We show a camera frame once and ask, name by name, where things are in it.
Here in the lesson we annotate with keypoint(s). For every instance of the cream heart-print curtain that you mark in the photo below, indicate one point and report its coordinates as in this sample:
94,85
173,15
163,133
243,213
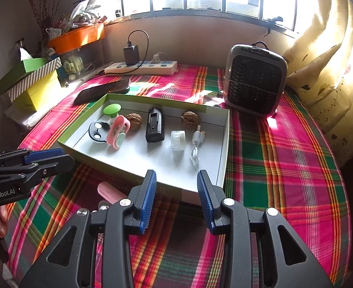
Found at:
329,66

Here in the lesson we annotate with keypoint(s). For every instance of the green mushroom-shaped lamp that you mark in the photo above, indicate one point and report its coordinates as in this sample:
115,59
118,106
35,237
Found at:
112,108

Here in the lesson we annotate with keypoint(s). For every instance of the grey portable heater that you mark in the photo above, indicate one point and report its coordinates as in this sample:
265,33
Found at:
254,78

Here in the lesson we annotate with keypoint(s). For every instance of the black rectangular device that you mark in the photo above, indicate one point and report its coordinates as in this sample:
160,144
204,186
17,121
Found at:
154,132

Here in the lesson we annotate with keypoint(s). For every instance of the yellow box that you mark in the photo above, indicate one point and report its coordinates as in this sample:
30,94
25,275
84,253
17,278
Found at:
35,96

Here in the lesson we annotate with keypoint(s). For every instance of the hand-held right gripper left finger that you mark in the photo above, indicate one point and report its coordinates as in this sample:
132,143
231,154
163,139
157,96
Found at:
148,201

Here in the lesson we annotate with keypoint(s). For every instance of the dried red branches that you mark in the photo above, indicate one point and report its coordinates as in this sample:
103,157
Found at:
41,6

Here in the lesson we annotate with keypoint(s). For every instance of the white power strip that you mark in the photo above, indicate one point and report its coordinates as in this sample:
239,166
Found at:
152,67

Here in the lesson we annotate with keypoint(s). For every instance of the brown walnut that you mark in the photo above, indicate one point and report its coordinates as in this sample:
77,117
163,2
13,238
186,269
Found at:
189,119
133,121

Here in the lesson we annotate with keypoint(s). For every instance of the white green-edged box tray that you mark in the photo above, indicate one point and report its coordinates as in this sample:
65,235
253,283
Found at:
152,159

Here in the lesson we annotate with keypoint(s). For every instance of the green box lid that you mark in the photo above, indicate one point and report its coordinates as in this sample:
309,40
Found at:
20,69

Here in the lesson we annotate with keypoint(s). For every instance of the black window clip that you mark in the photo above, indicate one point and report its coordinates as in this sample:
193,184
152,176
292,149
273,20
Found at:
274,22

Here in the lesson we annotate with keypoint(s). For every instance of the person's left hand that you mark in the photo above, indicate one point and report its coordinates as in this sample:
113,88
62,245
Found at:
2,219

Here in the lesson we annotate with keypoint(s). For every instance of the orange plastic tray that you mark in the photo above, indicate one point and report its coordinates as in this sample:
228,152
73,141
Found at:
74,39

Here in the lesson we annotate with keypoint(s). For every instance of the white plug adapter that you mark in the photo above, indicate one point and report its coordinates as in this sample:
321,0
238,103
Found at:
156,59

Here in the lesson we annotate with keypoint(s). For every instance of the pink cylindrical case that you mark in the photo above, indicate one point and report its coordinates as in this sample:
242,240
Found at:
110,193

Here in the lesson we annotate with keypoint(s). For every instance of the striped box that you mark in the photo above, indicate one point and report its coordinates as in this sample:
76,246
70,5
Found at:
35,78

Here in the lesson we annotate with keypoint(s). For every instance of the black round disc with holes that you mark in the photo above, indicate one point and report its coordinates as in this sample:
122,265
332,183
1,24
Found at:
91,130

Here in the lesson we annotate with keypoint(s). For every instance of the white tissue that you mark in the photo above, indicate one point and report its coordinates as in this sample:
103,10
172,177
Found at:
25,54

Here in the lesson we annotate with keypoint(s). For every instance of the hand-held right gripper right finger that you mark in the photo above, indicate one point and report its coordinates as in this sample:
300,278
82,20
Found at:
205,204

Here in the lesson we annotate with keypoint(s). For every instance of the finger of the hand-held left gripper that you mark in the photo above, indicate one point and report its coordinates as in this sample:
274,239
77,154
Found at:
56,163
44,153

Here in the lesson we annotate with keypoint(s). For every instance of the potted plant leaves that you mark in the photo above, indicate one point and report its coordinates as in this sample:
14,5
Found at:
80,12

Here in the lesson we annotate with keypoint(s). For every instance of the green printed small package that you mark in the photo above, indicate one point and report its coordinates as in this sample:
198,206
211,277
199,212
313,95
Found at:
71,66

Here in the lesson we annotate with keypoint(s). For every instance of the black smartphone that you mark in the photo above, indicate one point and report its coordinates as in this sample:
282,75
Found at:
104,91

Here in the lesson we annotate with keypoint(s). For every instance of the black charger plug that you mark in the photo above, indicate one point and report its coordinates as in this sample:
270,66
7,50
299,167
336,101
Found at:
131,54

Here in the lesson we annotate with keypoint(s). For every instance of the plaid tablecloth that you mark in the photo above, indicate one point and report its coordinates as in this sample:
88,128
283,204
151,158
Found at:
284,156

